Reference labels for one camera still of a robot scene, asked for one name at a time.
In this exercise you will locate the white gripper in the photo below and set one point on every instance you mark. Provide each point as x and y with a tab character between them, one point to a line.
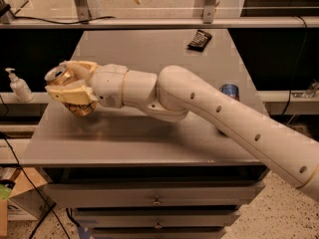
108	85

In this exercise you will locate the orange patterned soda can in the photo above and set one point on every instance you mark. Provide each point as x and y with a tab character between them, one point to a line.
62	76

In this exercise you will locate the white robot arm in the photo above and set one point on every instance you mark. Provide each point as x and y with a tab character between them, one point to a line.
175	92

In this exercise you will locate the blue silver energy drink can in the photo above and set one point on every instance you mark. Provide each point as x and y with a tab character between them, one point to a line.
231	90

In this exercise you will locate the white pump dispenser bottle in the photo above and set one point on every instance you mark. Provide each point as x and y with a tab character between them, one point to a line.
19	87

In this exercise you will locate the grey drawer cabinet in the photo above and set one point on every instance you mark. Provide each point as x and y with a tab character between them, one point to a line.
124	145

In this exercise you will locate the top grey drawer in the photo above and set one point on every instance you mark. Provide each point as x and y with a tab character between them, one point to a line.
102	195

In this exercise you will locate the grey drawer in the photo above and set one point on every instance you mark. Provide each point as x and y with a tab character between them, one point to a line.
164	233
102	195
156	218

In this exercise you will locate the cardboard box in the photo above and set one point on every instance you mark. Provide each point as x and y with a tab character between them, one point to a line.
27	201

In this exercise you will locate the green object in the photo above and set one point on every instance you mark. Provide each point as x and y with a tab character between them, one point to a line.
6	187

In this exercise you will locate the middle grey drawer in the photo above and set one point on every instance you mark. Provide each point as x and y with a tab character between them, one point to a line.
156	218

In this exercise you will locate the bottom grey drawer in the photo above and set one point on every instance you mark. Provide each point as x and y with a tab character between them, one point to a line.
164	233

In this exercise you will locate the left metal bracket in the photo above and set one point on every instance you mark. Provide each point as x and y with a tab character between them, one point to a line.
83	11

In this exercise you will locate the metal bracket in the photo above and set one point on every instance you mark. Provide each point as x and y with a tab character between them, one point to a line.
83	11
208	11

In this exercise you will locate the right metal bracket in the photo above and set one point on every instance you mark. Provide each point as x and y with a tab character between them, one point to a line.
208	11

